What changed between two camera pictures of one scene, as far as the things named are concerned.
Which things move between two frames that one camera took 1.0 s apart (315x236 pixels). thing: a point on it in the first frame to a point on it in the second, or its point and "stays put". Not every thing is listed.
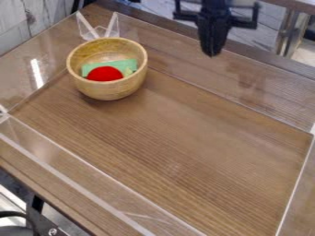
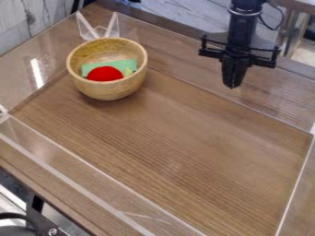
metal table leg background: [291, 32] stays put
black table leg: [40, 225] stays put
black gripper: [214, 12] to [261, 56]
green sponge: [124, 65] stays put
